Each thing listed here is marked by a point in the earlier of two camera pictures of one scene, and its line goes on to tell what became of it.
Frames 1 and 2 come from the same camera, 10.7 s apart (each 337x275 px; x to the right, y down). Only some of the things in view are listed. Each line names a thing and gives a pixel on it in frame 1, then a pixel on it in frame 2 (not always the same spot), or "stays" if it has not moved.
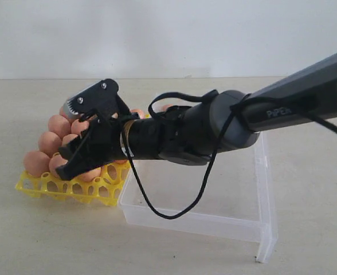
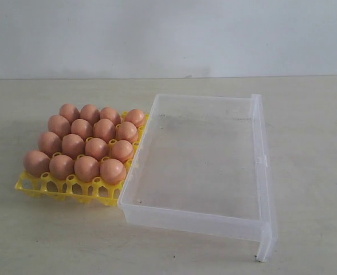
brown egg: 164,107 to 113,171
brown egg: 36,162 stays
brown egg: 49,142 stays
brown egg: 55,161 stays
